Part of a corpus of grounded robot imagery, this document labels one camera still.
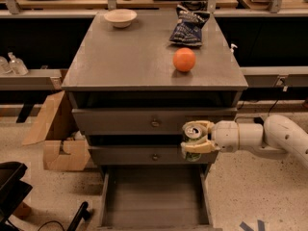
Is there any grey top drawer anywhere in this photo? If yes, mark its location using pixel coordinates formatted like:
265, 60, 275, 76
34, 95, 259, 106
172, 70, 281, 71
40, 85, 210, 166
72, 108, 237, 136

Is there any white ceramic bowl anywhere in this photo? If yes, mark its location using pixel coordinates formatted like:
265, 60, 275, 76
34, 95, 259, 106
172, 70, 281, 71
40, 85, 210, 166
104, 9, 137, 28

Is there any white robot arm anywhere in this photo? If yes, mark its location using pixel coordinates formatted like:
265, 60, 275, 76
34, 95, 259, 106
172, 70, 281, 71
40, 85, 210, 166
181, 115, 308, 167

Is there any black floor cable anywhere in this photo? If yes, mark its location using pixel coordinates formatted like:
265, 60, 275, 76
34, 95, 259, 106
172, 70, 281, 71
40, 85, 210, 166
235, 77, 288, 127

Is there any blue chip bag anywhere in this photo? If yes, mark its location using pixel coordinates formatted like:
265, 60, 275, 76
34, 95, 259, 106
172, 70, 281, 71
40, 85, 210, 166
169, 5, 210, 47

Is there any green soda can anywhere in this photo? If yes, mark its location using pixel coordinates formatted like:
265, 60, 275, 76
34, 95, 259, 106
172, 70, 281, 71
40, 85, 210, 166
181, 124, 203, 162

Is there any brown cardboard box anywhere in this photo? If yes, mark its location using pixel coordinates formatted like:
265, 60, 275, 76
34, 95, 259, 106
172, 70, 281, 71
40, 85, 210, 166
22, 76, 90, 171

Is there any orange fruit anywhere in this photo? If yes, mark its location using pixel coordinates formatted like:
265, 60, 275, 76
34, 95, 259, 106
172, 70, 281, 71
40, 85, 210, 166
172, 47, 196, 72

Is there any grey drawer cabinet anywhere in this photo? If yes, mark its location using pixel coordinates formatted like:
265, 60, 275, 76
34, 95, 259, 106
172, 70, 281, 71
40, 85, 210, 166
61, 10, 249, 178

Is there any white pump dispenser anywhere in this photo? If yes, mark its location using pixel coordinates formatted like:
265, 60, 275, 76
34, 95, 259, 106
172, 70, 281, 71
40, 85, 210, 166
230, 43, 238, 53

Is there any blue floor tape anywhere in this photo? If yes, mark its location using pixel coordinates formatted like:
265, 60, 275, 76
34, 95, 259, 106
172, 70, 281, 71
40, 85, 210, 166
240, 219, 266, 231

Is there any grey open bottom drawer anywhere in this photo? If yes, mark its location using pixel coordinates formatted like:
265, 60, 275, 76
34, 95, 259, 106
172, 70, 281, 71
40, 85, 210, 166
99, 165, 222, 231

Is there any grey middle drawer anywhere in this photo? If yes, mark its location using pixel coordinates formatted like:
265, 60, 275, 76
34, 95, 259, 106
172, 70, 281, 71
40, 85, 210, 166
88, 144, 221, 166

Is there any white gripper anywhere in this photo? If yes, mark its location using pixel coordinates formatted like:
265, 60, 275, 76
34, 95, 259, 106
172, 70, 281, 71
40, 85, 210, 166
181, 120, 239, 154

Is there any clear plastic bottle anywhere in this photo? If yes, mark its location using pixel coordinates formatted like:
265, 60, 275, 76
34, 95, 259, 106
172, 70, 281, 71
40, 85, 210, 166
8, 52, 28, 75

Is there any black office chair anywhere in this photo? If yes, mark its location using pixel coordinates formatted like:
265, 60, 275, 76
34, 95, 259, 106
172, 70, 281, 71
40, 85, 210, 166
0, 162, 32, 231

